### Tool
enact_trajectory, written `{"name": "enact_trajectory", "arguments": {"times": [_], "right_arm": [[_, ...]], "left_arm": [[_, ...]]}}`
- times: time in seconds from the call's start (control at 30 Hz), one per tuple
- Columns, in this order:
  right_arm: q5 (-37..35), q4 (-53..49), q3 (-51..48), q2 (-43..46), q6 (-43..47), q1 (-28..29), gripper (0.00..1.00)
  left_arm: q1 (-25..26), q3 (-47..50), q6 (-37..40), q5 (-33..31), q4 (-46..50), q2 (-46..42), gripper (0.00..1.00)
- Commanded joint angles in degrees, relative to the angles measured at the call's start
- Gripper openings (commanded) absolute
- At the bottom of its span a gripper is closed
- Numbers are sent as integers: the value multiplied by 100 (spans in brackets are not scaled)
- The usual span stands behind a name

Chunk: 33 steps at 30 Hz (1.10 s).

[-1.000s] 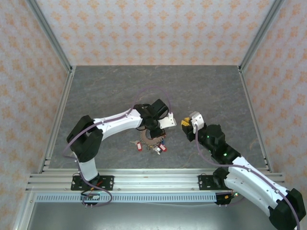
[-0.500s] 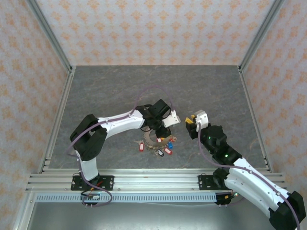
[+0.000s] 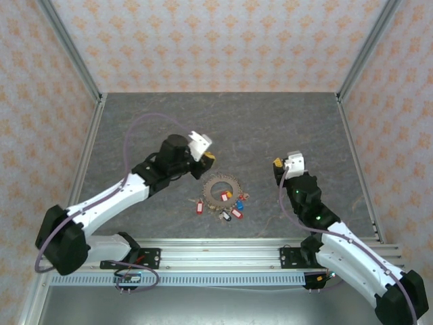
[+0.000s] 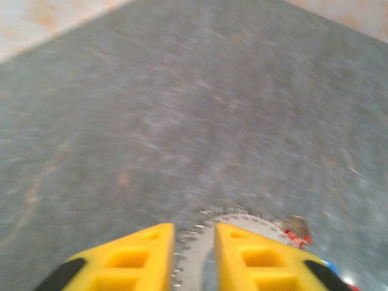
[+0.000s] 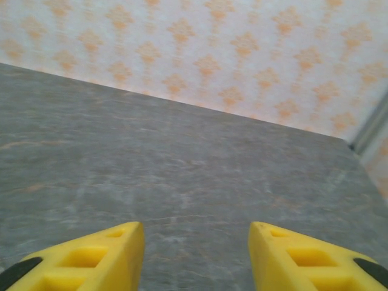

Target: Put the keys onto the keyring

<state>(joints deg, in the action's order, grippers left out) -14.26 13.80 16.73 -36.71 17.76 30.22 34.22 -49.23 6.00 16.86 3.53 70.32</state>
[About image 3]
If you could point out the grey metal front panel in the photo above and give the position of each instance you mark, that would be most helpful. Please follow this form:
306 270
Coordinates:
220 308

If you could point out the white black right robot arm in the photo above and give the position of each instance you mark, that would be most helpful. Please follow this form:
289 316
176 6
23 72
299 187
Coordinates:
358 257

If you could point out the black mount plate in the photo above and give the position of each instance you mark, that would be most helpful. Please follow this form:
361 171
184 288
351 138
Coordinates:
152 253
287 259

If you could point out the aluminium frame post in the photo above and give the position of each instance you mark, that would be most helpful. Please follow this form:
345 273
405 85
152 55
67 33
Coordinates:
69 44
369 44

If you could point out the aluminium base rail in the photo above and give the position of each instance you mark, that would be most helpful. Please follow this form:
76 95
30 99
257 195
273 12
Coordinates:
220 257

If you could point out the aluminium table side rail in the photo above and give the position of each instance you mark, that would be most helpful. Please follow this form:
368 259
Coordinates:
86 152
355 152

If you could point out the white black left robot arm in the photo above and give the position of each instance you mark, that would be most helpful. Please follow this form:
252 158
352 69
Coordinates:
108 199

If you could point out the small controller board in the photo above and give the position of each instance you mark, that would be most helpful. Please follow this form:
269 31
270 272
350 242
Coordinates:
130 278
313 282

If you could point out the large round metal keyring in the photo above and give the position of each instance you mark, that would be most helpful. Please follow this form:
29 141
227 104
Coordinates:
208 193

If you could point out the yellow key tag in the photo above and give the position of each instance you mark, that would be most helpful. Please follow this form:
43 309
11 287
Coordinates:
229 194

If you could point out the silver metal key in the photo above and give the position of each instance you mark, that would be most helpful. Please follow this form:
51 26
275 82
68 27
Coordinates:
193 200

